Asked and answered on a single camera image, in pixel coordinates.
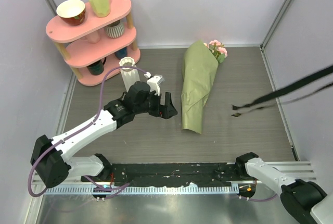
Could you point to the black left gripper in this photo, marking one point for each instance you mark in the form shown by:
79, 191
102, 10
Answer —
164, 111

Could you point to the black ribbon gold lettering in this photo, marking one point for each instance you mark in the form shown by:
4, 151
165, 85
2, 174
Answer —
247, 108

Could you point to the pink flower stems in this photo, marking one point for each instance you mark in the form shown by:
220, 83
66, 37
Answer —
217, 49

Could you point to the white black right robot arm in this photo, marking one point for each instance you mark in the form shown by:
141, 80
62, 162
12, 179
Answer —
305, 201

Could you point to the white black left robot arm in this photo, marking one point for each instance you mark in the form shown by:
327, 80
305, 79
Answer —
54, 159

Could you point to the white ribbed ceramic vase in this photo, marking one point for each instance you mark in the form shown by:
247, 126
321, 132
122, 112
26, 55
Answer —
129, 75

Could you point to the dark blue cup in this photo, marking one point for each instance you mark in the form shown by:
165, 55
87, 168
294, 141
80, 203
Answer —
121, 53

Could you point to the dark green mug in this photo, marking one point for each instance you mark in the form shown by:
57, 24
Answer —
97, 68

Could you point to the pink three-tier shelf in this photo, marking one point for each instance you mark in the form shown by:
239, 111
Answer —
86, 48

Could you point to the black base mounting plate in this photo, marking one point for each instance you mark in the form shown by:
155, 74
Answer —
173, 175

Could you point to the grey ribbed ceramic pot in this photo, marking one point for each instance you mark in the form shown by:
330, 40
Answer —
114, 30

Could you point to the pink cup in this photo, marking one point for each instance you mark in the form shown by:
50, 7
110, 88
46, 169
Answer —
93, 37

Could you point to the red bowl white inside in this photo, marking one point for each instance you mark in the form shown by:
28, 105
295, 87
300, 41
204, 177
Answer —
72, 12

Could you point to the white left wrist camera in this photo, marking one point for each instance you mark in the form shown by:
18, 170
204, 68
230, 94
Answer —
154, 81

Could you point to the white slotted cable duct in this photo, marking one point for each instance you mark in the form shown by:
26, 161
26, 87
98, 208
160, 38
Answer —
85, 189

